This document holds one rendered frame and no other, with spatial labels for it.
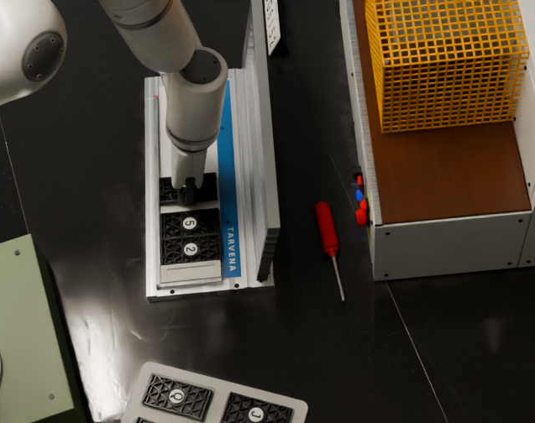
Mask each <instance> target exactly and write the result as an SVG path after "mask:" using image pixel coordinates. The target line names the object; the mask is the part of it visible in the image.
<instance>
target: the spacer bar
mask: <svg viewBox="0 0 535 423"><path fill-rule="evenodd" d="M215 278H222V267H221V261H220V260H214V261H206V262H196V263H188V264H171V265H162V266H160V282H161V284H162V283H170V282H180V281H188V280H198V279H215Z"/></svg>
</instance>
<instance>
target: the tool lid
mask: <svg viewBox="0 0 535 423"><path fill-rule="evenodd" d="M242 69H243V75H244V84H243V85H244V110H245V123H246V136H247V149H248V156H249V187H250V200H251V213H252V226H253V239H254V252H255V265H256V269H255V277H256V281H266V280H267V279H268V275H269V272H270V266H271V262H272V259H273V255H274V252H275V246H276V242H277V238H278V235H279V231H280V228H281V225H280V214H279V204H278V193H277V183H276V172H275V152H274V141H273V131H272V120H271V110H270V89H269V79H268V68H267V58H266V48H265V27H264V16H263V6H262V0H250V5H249V16H248V22H247V28H246V34H245V40H244V51H243V56H242Z"/></svg>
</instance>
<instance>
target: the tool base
mask: <svg viewBox="0 0 535 423"><path fill-rule="evenodd" d="M228 80H230V81H231V95H232V109H233V136H234V150H235V164H236V178H237V192H238V206H239V232H240V247H241V260H242V277H241V278H237V279H223V283H222V284H221V285H204V286H196V287H186V288H178V289H168V290H157V289H156V282H155V155H154V96H158V98H159V139H160V87H161V86H164V84H163V81H162V80H161V77H160V76H157V77H148V78H144V99H145V203H146V296H147V299H148V301H149V302H156V301H164V300H181V299H191V298H199V297H208V296H217V295H234V294H243V293H252V292H261V291H270V290H275V281H274V270H273V259H272V262H271V266H270V272H269V275H268V279H267V280H266V281H256V277H255V269H256V265H255V252H254V239H253V226H252V213H251V200H250V187H249V156H248V149H247V136H246V123H245V110H244V85H243V84H244V75H243V69H228ZM235 284H239V287H238V288H235V287H234V285H235ZM171 290H174V291H175V294H173V295H172V294H171V293H170V291H171Z"/></svg>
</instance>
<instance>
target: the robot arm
mask: <svg viewBox="0 0 535 423"><path fill-rule="evenodd" d="M98 1H99V2H100V3H101V5H102V7H103V8H104V10H105V11H106V13H107V15H108V17H109V18H110V19H111V20H112V22H113V24H114V25H115V27H116V28H117V30H118V32H119V33H120V34H121V35H122V37H123V39H124V40H125V42H126V43H127V45H128V46H129V48H130V49H131V50H132V52H133V53H134V55H135V56H136V57H137V59H138V60H139V61H140V62H141V63H142V64H143V65H144V66H146V67H147V68H149V69H150V70H152V71H155V72H159V73H160V77H161V80H162V81H163V84H164V87H165V94H166V101H167V107H166V119H165V131H166V134H167V136H168V138H169V139H170V141H171V183H172V186H173V187H174V188H175V189H179V190H178V192H177V201H176V202H177V204H182V205H184V206H190V205H191V204H196V201H197V188H198V189H199V188H201V186H202V182H203V176H204V170H205V164H206V157H207V148H209V147H210V146H211V145H212V144H213V143H214V142H215V141H216V140H217V138H218V135H219V129H220V124H221V118H222V112H223V102H224V97H225V91H226V85H227V79H228V66H227V63H226V61H225V59H224V58H223V57H222V56H221V55H220V54H219V53H218V52H217V51H215V50H212V49H210V48H208V47H203V46H202V43H201V41H200V39H199V37H198V35H197V32H196V30H195V28H194V26H193V24H192V22H191V19H190V17H189V15H188V13H187V10H186V9H185V8H184V7H183V5H182V3H181V0H98ZM66 46H67V32H66V26H65V22H64V20H63V18H62V17H61V15H60V13H59V11H58V9H57V8H56V6H55V5H54V4H53V3H52V2H51V1H50V0H0V105H3V104H4V103H7V102H11V101H13V100H17V99H19V98H22V97H26V96H29V95H31V94H33V93H35V92H37V91H38V90H40V89H41V88H43V87H44V86H45V85H46V84H47V83H48V82H49V81H50V80H51V79H52V78H53V76H54V75H55V73H56V72H57V71H58V70H59V68H60V65H61V63H62V61H63V59H64V57H65V53H66ZM184 185H185V186H186V188H183V186H184ZM2 372H3V366H2V358H1V354H0V383H1V378H2Z"/></svg>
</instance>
